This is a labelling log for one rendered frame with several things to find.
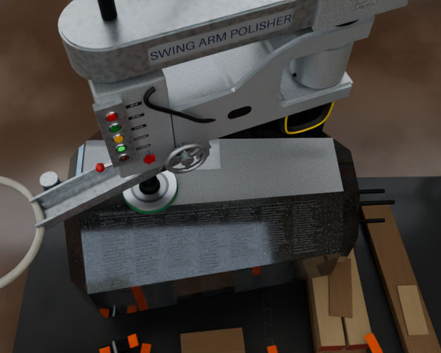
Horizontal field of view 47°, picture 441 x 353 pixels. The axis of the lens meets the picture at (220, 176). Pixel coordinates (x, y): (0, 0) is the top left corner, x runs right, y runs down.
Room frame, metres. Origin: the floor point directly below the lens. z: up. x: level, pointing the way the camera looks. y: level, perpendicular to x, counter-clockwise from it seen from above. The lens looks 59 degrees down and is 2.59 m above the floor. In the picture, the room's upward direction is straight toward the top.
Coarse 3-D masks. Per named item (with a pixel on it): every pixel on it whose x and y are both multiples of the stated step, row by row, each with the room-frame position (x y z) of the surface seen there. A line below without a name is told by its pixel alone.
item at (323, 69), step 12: (336, 48) 1.15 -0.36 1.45; (348, 48) 1.17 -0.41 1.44; (300, 60) 1.18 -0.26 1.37; (312, 60) 1.16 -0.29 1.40; (324, 60) 1.15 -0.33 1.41; (336, 60) 1.15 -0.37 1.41; (300, 72) 1.18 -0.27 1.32; (312, 72) 1.15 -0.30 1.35; (324, 72) 1.15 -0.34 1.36; (336, 72) 1.16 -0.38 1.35; (312, 84) 1.15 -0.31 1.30; (324, 84) 1.15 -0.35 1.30; (336, 84) 1.16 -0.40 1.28
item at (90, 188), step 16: (80, 176) 0.96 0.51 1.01; (96, 176) 0.98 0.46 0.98; (112, 176) 0.97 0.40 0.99; (144, 176) 0.94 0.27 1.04; (48, 192) 0.92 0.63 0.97; (64, 192) 0.93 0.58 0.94; (80, 192) 0.92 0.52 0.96; (96, 192) 0.91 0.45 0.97; (112, 192) 0.89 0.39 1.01; (48, 208) 0.88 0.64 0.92; (64, 208) 0.87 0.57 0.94; (80, 208) 0.85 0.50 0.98; (48, 224) 0.80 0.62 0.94
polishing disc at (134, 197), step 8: (128, 176) 1.04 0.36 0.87; (160, 176) 1.04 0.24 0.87; (168, 176) 1.04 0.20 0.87; (168, 184) 1.01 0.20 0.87; (176, 184) 1.01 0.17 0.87; (128, 192) 0.97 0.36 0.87; (136, 192) 0.97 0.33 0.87; (160, 192) 0.97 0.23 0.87; (168, 192) 0.97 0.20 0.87; (128, 200) 0.93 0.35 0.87; (136, 200) 0.93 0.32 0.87; (144, 200) 0.93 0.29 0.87; (152, 200) 0.93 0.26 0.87; (160, 200) 0.93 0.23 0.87; (168, 200) 0.93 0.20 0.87; (136, 208) 0.90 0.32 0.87; (144, 208) 0.90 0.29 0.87; (152, 208) 0.90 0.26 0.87; (160, 208) 0.90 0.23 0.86
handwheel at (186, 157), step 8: (184, 144) 0.90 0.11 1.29; (192, 144) 0.90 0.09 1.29; (200, 144) 0.91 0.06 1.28; (176, 152) 0.88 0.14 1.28; (184, 152) 0.91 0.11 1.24; (192, 152) 0.91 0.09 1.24; (168, 160) 0.87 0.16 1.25; (176, 160) 0.88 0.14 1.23; (184, 160) 0.88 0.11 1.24; (192, 160) 0.89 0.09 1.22; (200, 160) 0.91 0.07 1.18; (168, 168) 0.87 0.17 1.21; (176, 168) 0.89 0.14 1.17; (184, 168) 0.90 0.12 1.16; (192, 168) 0.90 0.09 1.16
